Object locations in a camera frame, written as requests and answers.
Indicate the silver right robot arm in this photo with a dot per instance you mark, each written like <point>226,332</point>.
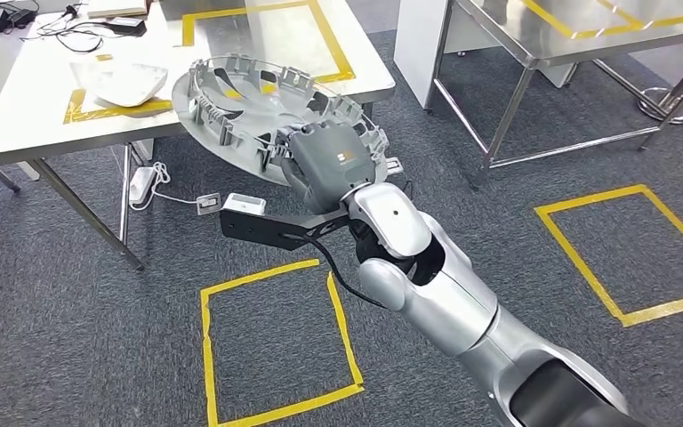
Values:
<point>453,306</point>

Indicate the black power adapter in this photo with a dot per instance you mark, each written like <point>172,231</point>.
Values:
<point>20,17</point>

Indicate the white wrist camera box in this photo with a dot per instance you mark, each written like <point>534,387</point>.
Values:
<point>244,204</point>

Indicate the silver plastic wheel cover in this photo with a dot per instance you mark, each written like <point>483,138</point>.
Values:
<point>271,115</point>

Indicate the chrome round base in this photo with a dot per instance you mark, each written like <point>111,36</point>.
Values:
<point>654,109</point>

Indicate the white plastic part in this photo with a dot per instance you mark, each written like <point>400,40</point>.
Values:
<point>123,82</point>

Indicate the black flat device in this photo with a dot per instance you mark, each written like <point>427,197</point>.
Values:
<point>126,26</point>

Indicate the white flat box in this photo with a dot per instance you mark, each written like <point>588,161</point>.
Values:
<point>117,7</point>

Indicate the white power strip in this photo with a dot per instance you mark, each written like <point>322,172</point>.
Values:
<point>141,185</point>

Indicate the white floor socket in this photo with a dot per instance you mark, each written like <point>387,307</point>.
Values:
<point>394,166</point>
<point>209,204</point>

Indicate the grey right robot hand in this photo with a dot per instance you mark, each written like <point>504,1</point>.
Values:
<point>330,162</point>

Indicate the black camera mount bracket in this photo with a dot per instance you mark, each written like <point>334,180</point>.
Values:
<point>253,227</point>

